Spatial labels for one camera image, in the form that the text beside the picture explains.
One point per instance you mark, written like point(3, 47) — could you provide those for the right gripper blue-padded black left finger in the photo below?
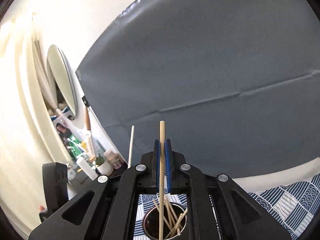
point(106, 209)

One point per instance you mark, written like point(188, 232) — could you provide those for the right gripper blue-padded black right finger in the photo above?
point(218, 208)

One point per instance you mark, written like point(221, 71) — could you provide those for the wooden chopstick vertical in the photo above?
point(164, 218)

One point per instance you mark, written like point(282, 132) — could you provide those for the wooden chopstick long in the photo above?
point(175, 217)

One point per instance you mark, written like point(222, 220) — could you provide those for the white paper roll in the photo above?
point(84, 165)

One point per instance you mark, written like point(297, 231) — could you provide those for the white potted green plant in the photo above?
point(103, 166)

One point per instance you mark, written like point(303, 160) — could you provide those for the pink lidded jar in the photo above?
point(113, 158)

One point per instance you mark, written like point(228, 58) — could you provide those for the blue patterned tablecloth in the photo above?
point(294, 206)

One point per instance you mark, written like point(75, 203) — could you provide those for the black cylindrical utensil holder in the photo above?
point(150, 222)

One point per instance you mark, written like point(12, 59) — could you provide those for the grey fabric backdrop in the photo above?
point(236, 82)

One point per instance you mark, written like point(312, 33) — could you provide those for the wooden handled brush hanging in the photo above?
point(89, 135)

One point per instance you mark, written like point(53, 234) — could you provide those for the round wall mirror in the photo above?
point(61, 80)

